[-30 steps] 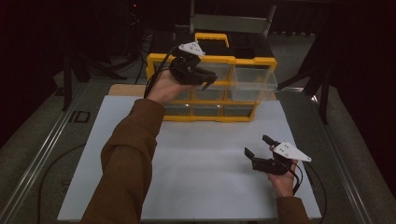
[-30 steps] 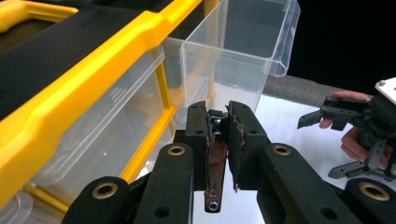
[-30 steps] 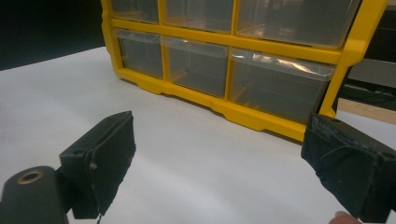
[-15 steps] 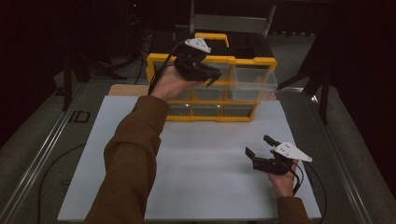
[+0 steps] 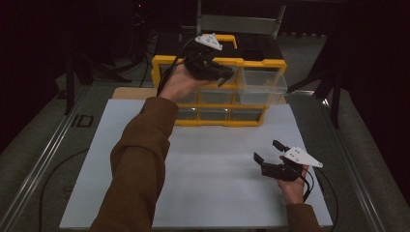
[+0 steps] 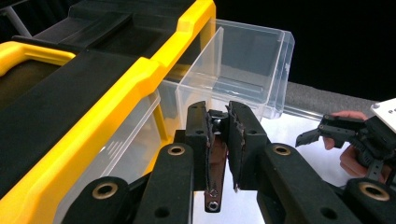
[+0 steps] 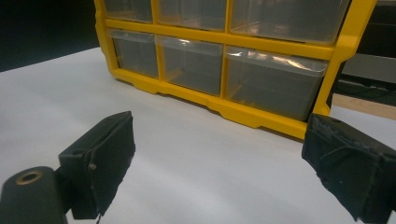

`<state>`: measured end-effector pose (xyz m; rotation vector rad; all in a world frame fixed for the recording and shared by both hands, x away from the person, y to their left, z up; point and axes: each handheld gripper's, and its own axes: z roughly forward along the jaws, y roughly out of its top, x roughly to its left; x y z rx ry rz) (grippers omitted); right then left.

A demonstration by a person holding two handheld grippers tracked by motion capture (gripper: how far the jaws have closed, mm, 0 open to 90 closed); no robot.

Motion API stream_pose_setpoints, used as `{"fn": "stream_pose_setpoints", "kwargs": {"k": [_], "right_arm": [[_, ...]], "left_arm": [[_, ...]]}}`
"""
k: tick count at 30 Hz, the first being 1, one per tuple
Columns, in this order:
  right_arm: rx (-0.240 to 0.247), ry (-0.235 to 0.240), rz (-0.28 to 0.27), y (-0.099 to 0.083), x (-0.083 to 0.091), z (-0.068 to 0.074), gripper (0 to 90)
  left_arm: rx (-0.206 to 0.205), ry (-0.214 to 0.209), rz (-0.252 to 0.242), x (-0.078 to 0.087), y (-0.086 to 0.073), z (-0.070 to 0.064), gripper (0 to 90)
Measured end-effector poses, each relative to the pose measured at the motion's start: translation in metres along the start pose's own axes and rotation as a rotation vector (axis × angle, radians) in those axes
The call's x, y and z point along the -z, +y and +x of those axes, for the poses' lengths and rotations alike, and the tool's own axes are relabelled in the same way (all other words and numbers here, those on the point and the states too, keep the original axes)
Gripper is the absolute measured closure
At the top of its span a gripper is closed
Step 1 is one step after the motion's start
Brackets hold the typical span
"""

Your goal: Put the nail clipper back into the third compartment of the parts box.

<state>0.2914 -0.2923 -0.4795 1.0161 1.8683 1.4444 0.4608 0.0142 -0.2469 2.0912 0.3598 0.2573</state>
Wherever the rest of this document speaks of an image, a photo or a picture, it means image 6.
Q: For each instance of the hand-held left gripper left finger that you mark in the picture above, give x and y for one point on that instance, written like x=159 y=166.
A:
x=199 y=140

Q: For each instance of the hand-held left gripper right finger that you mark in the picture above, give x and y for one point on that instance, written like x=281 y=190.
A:
x=246 y=146

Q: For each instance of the clear pull-out drawer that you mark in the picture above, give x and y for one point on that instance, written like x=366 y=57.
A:
x=249 y=62

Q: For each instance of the yellow black drawer organizer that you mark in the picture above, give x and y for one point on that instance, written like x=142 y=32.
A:
x=62 y=102

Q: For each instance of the white foam board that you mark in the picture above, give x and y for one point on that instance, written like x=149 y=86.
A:
x=305 y=165

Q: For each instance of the clear plastic bin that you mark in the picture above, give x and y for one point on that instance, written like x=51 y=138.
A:
x=124 y=149

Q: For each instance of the grey metal stand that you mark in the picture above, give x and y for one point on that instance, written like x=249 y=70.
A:
x=17 y=21

